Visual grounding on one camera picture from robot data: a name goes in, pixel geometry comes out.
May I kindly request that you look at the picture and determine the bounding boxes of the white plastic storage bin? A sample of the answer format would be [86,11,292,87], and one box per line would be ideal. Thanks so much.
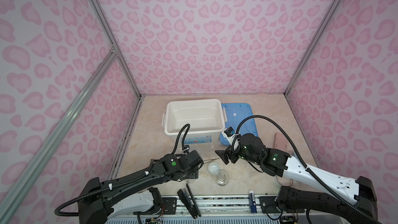
[162,99,226,144]

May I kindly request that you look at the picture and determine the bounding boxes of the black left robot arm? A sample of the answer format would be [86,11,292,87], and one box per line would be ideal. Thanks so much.
[55,150,204,224]

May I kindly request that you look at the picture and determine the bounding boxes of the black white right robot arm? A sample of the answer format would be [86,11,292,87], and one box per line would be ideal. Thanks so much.
[216,134,379,224]

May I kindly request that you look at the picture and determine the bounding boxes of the small white round dish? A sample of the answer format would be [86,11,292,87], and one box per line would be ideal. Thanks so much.
[207,161,221,175]

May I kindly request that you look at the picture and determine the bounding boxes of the metal tweezers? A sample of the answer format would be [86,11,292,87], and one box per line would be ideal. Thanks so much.
[203,159,218,164]

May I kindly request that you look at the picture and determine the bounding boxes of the clear glass flask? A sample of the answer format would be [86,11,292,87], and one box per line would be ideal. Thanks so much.
[215,170,229,187]

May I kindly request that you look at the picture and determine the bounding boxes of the pink case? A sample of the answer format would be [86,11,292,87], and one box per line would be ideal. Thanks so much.
[274,133,294,155]

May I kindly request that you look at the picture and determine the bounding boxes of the black stapler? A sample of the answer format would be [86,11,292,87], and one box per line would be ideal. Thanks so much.
[177,184,202,219]

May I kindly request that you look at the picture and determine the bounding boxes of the blue plastic bin lid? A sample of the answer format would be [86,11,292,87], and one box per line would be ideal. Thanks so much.
[221,103,258,136]

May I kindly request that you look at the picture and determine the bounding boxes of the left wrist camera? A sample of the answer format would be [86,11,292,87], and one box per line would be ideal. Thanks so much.
[182,145,190,153]

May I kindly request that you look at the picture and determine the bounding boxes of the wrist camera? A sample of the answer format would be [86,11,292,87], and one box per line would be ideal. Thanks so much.
[222,127,239,149]
[182,145,190,153]

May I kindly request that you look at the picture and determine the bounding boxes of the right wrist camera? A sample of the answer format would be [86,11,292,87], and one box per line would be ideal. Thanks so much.
[222,127,239,149]

